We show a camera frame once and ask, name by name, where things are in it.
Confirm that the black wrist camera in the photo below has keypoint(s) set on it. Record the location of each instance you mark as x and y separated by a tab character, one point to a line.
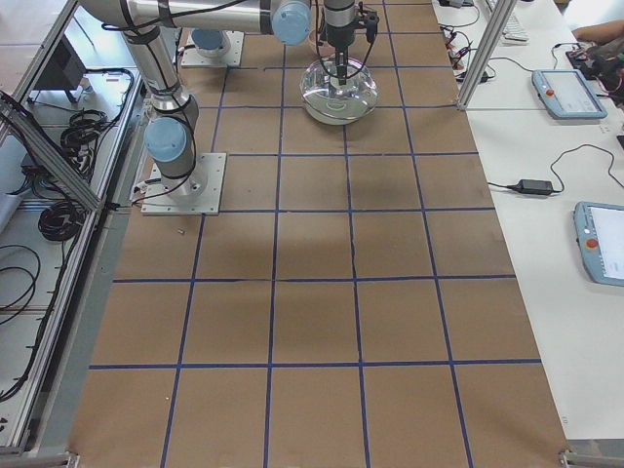
371	21

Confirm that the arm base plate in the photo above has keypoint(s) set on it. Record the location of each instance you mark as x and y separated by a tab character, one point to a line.
192	59
199	194

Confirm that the upper teach pendant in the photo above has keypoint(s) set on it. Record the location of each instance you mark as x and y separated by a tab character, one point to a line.
566	95

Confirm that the black power adapter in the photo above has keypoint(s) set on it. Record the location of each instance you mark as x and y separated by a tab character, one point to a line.
533	187

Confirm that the lower teach pendant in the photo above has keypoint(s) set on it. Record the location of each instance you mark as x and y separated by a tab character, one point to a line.
599	235

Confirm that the glass pot lid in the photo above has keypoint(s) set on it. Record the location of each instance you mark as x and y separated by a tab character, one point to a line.
332	103

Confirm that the aluminium frame post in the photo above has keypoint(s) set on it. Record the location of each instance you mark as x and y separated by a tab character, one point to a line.
498	19

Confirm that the teach pendant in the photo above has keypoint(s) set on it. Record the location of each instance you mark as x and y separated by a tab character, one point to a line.
599	235
566	95

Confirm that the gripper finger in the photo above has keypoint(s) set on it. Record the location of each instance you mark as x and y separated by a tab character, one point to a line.
337	63
344	63

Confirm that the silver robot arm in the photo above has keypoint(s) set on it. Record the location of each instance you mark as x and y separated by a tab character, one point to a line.
170	137
211	43

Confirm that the brown paper table mat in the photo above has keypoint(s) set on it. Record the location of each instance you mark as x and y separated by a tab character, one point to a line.
353	304

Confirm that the pink bowl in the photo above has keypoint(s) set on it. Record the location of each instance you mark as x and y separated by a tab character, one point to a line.
316	43

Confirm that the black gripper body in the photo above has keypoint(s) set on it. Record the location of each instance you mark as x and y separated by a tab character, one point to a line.
339	34

